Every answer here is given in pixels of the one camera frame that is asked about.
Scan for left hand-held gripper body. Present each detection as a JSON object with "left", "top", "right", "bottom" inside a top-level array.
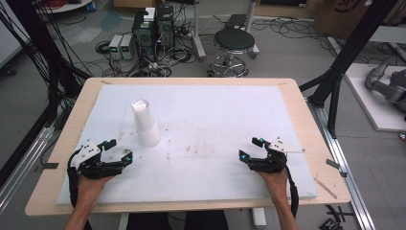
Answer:
[{"left": 67, "top": 142, "right": 125, "bottom": 181}]

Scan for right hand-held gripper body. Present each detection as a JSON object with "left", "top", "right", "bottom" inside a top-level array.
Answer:
[{"left": 247, "top": 137, "right": 305, "bottom": 174}]

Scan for stack of white cups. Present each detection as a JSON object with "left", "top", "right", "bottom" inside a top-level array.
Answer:
[{"left": 130, "top": 98, "right": 161, "bottom": 149}]

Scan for person's right hand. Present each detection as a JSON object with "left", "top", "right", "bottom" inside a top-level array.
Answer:
[{"left": 255, "top": 170, "right": 290, "bottom": 201}]

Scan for person's left hand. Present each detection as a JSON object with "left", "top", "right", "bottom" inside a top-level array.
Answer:
[{"left": 76, "top": 173, "right": 115, "bottom": 205}]

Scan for white foam mat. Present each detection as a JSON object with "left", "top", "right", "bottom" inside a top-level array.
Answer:
[{"left": 56, "top": 83, "right": 319, "bottom": 205}]

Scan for white table foot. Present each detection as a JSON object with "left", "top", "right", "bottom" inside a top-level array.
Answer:
[{"left": 251, "top": 207, "right": 267, "bottom": 230}]

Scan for person's legs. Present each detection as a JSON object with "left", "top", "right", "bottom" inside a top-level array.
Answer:
[{"left": 126, "top": 210, "right": 230, "bottom": 230}]

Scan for grey power supply unit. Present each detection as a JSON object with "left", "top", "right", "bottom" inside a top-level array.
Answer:
[
  {"left": 120, "top": 34, "right": 137, "bottom": 61},
  {"left": 108, "top": 34, "right": 124, "bottom": 60}
]

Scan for black round stool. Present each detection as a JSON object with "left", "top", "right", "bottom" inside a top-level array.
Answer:
[{"left": 207, "top": 28, "right": 260, "bottom": 79}]

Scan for white floor board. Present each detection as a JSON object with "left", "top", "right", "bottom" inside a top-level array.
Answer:
[{"left": 344, "top": 62, "right": 406, "bottom": 132}]

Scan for black computer tower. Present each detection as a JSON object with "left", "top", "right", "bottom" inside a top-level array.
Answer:
[
  {"left": 155, "top": 5, "right": 176, "bottom": 49},
  {"left": 131, "top": 11, "right": 157, "bottom": 63}
]

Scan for grey desk leg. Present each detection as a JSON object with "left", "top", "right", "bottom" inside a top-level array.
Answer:
[
  {"left": 191, "top": 0, "right": 208, "bottom": 61},
  {"left": 243, "top": 0, "right": 261, "bottom": 60}
]

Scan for black flat device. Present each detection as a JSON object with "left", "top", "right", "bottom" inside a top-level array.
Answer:
[{"left": 224, "top": 13, "right": 248, "bottom": 30}]

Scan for small white box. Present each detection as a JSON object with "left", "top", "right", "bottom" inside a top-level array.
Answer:
[{"left": 143, "top": 7, "right": 156, "bottom": 23}]

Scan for white cabinet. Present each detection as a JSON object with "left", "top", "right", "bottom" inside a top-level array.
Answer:
[{"left": 0, "top": 0, "right": 23, "bottom": 70}]

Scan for round white table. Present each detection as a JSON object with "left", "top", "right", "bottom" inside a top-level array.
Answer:
[{"left": 36, "top": 0, "right": 94, "bottom": 14}]

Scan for cardboard box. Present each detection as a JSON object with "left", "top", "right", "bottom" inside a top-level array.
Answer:
[{"left": 312, "top": 0, "right": 406, "bottom": 39}]

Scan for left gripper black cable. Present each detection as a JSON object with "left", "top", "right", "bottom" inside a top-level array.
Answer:
[{"left": 66, "top": 148, "right": 81, "bottom": 209}]

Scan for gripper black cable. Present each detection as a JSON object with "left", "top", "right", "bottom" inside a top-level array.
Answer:
[
  {"left": 281, "top": 156, "right": 301, "bottom": 219},
  {"left": 66, "top": 148, "right": 81, "bottom": 209}
]

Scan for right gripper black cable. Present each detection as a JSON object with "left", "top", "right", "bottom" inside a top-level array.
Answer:
[{"left": 281, "top": 156, "right": 301, "bottom": 219}]

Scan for aluminium floor rail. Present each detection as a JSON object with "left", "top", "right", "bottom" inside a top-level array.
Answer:
[
  {"left": 0, "top": 126, "right": 56, "bottom": 214},
  {"left": 305, "top": 99, "right": 377, "bottom": 230}
]

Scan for tangle of floor cables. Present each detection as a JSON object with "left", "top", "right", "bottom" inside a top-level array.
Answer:
[{"left": 95, "top": 18, "right": 212, "bottom": 79}]

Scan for black metal frame post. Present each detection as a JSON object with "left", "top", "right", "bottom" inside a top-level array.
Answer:
[
  {"left": 6, "top": 0, "right": 92, "bottom": 128},
  {"left": 300, "top": 0, "right": 400, "bottom": 139}
]

